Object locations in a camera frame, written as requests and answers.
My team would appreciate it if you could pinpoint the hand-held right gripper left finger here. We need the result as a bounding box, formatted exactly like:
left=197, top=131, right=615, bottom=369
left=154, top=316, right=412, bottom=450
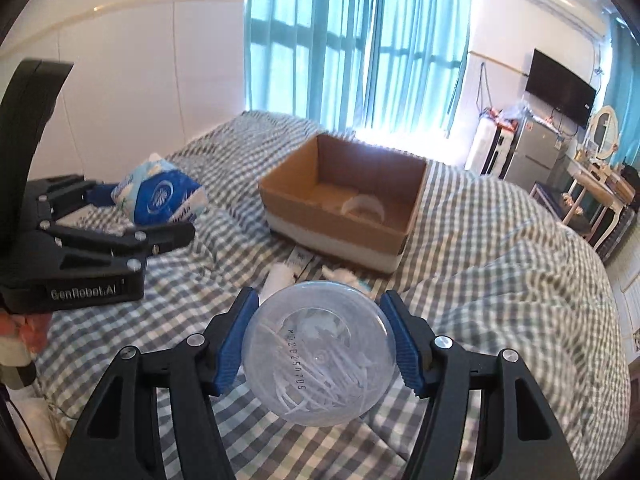
left=56, top=287, right=260, bottom=480

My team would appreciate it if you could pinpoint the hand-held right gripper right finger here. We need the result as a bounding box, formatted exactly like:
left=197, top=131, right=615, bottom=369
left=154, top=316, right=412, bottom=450
left=379, top=290, right=584, bottom=480

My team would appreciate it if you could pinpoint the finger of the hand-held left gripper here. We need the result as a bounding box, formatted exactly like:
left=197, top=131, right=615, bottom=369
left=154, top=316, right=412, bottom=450
left=48, top=220, right=196, bottom=272
left=60, top=182, right=126, bottom=226

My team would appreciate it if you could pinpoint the blue tissue pack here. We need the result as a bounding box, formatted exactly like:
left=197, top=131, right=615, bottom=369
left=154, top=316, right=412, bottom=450
left=111, top=154, right=209, bottom=225

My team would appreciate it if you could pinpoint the clear round cotton swab container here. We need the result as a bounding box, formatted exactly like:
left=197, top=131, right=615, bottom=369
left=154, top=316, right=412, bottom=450
left=242, top=281, right=399, bottom=428

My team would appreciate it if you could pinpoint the cardboard box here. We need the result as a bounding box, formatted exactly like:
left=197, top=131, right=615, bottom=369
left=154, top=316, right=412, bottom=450
left=258, top=133, right=429, bottom=274

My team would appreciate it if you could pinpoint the person's left hand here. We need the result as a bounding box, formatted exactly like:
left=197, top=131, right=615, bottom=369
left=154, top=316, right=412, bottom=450
left=0, top=310, right=51, bottom=356

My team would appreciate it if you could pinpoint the checkered bed blanket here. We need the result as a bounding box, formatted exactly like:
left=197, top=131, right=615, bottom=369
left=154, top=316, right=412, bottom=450
left=30, top=110, right=632, bottom=480

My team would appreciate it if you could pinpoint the white tube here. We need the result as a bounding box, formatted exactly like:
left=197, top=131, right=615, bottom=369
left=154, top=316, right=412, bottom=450
left=263, top=255, right=314, bottom=302

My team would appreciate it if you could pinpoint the clear plastic lid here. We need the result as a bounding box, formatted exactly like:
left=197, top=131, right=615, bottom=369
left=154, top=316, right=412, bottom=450
left=342, top=195, right=387, bottom=224

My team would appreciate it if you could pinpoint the silver refrigerator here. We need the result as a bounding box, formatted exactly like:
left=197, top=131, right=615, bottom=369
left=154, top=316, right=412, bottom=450
left=504, top=117, right=568, bottom=193

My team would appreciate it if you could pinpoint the white vanity table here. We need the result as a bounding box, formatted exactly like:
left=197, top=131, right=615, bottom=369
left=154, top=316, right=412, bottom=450
left=559, top=158, right=632, bottom=251

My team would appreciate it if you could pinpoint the teal curtain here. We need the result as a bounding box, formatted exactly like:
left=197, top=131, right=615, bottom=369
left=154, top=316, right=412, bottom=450
left=242, top=0, right=474, bottom=137

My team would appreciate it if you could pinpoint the oval vanity mirror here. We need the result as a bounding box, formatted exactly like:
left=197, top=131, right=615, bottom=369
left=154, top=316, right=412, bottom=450
left=585, top=105, right=621, bottom=162

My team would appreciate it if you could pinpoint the white air conditioner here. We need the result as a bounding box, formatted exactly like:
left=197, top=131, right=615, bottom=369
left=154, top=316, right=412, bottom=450
left=523, top=0, right=607, bottom=39

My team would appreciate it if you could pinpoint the black wall television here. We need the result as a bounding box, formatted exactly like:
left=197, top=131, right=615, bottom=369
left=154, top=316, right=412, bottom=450
left=525, top=48, right=597, bottom=130

